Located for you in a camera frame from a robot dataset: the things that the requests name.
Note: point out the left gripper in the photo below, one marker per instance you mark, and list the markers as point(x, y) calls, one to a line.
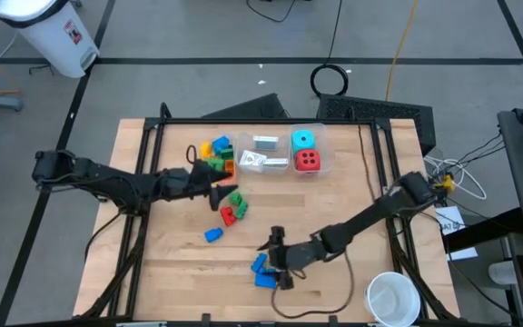
point(184, 184)

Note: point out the clear plastic bin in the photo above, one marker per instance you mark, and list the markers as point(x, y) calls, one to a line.
point(327, 150)
point(243, 141)
point(232, 136)

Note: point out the red toy block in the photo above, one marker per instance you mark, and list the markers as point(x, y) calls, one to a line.
point(228, 216)

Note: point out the orange toy block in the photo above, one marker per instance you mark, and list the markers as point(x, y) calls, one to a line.
point(230, 169)

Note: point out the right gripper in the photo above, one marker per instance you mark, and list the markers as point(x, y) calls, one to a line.
point(295, 254)

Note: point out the cyan foam die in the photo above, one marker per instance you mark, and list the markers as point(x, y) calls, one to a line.
point(302, 141)

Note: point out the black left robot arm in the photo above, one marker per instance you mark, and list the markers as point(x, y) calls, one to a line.
point(107, 181)

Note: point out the white paper cup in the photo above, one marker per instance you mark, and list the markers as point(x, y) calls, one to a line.
point(391, 302)

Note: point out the black flat panel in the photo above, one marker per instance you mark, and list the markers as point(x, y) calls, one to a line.
point(252, 109)

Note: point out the small green toy block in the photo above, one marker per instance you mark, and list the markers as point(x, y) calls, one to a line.
point(228, 154)

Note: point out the red foam die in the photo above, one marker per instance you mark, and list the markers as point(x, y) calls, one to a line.
point(308, 160)

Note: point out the black frame clamp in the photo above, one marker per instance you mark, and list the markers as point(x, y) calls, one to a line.
point(332, 320)
point(205, 319)

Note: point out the translucent plastic cup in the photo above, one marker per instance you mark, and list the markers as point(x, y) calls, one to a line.
point(501, 272)

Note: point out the long green toy block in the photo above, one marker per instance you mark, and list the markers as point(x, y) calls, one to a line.
point(242, 210)

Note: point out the blue toy block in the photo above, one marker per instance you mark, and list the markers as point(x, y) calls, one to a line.
point(220, 144)
point(265, 280)
point(213, 234)
point(259, 262)

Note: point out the white paper sheet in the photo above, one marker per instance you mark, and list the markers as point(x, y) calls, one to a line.
point(450, 222)
point(463, 253)

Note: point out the yellow toy block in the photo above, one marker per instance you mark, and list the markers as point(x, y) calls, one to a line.
point(205, 149)

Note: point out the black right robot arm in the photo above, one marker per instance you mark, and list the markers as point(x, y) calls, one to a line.
point(370, 215)

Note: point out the black aluminium table frame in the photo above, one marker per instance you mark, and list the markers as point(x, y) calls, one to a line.
point(266, 121)

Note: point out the black desk leg bar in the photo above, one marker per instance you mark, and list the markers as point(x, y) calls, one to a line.
point(484, 231)

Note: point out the white trash can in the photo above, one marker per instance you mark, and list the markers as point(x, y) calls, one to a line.
point(48, 36)

